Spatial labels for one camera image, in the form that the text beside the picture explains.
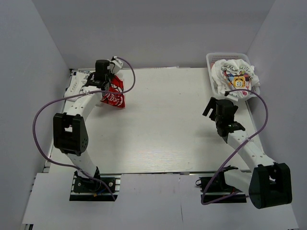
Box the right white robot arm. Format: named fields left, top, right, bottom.
left=201, top=97, right=293, bottom=209

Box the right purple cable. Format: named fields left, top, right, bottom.
left=201, top=90, right=269, bottom=206

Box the white t-shirt colourful cartoon print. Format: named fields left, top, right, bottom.
left=211, top=59, right=260, bottom=101

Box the purple cable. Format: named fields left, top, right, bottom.
left=33, top=56, right=136, bottom=201
left=201, top=90, right=269, bottom=206

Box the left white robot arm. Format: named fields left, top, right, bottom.
left=53, top=59, right=115, bottom=191

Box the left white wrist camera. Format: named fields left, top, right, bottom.
left=110, top=56, right=123, bottom=74

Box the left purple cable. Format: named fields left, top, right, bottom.
left=33, top=56, right=136, bottom=201

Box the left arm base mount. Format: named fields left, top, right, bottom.
left=69, top=175, right=120, bottom=202

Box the white t-shirt red print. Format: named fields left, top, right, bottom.
left=100, top=75, right=125, bottom=109

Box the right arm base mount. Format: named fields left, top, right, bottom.
left=204, top=178, right=247, bottom=204

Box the folded Charlie Brown t-shirt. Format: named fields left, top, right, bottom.
left=64, top=70, right=97, bottom=102

